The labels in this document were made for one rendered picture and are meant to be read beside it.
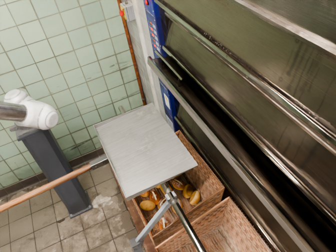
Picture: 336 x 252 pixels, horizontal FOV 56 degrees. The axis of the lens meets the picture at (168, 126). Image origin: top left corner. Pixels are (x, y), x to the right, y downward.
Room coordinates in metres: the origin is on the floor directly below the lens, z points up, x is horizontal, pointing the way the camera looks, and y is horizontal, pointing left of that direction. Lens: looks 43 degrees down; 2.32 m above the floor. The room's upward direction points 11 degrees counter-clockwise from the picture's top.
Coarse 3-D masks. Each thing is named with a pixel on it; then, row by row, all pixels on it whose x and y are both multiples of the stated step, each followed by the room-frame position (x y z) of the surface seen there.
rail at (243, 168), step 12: (180, 96) 1.13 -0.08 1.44; (192, 108) 1.03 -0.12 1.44; (204, 120) 0.94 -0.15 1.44; (216, 132) 0.86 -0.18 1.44; (240, 168) 0.67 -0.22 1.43; (252, 180) 0.61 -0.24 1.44; (264, 192) 0.55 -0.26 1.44; (276, 204) 0.51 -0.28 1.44; (288, 216) 0.46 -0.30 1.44; (300, 228) 0.42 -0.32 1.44; (300, 240) 0.39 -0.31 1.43
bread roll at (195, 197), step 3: (195, 192) 1.15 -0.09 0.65; (198, 192) 1.15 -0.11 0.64; (192, 195) 1.14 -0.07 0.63; (195, 195) 1.12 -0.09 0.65; (198, 195) 1.13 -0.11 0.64; (192, 198) 1.11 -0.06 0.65; (195, 198) 1.11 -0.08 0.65; (198, 198) 1.11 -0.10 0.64; (189, 201) 1.11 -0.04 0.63; (192, 201) 1.09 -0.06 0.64; (195, 201) 1.09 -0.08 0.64; (198, 201) 1.10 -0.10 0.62; (192, 204) 1.09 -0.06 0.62
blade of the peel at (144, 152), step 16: (128, 112) 1.40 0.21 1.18; (144, 112) 1.37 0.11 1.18; (96, 128) 1.33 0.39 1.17; (112, 128) 1.30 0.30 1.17; (128, 128) 1.27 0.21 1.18; (144, 128) 1.24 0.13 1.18; (160, 128) 1.22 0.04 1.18; (112, 144) 1.18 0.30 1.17; (128, 144) 1.15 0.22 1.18; (144, 144) 1.13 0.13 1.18; (160, 144) 1.10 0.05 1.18; (176, 144) 1.08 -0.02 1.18; (112, 160) 1.07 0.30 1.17; (128, 160) 1.05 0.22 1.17; (144, 160) 1.02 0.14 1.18; (160, 160) 1.00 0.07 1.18; (176, 160) 0.98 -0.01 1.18; (192, 160) 0.96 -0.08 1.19; (128, 176) 0.95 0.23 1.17; (144, 176) 0.93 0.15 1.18; (160, 176) 0.91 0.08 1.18; (128, 192) 0.86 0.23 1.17
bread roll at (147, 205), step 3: (144, 201) 1.15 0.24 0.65; (147, 201) 1.15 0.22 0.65; (150, 201) 1.15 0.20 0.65; (141, 204) 1.14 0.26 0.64; (144, 204) 1.14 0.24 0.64; (147, 204) 1.13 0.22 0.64; (150, 204) 1.13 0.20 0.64; (153, 204) 1.13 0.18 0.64; (141, 207) 1.13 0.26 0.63; (144, 207) 1.13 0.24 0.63; (147, 207) 1.12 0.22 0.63; (150, 207) 1.12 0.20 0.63; (153, 207) 1.12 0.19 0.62
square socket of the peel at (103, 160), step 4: (104, 156) 1.08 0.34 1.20; (92, 160) 1.07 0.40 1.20; (96, 160) 1.06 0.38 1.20; (100, 160) 1.06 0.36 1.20; (104, 160) 1.06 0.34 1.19; (108, 160) 1.06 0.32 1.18; (92, 164) 1.04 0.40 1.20; (96, 164) 1.04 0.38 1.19; (100, 164) 1.05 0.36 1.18; (104, 164) 1.05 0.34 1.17; (92, 168) 1.04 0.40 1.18
